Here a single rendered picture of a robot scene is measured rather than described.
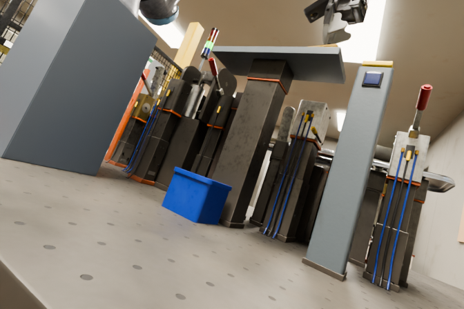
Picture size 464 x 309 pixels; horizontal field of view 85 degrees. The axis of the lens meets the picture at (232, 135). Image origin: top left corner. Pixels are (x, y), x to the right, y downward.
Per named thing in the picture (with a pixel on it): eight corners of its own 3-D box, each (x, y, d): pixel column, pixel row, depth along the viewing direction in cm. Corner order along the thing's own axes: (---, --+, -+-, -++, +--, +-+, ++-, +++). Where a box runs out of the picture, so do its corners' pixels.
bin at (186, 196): (220, 225, 58) (233, 187, 60) (195, 223, 50) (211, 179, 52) (186, 208, 64) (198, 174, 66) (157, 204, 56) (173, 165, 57)
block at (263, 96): (243, 228, 65) (294, 74, 73) (228, 227, 59) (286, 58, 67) (213, 214, 71) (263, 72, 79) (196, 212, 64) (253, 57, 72)
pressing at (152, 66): (144, 116, 155) (166, 67, 161) (130, 108, 145) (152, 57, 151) (143, 116, 155) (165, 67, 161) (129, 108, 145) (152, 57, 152)
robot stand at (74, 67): (1, 158, 46) (97, -23, 53) (-40, 134, 55) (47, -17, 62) (96, 176, 63) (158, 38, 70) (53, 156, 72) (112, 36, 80)
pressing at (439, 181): (440, 195, 82) (441, 190, 82) (460, 183, 63) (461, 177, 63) (156, 123, 155) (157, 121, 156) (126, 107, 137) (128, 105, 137)
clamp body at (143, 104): (127, 170, 117) (157, 100, 123) (108, 165, 109) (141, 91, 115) (119, 166, 120) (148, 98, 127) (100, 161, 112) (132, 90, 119)
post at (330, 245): (346, 276, 52) (393, 85, 60) (342, 281, 46) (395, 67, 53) (309, 259, 56) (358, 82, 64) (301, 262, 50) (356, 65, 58)
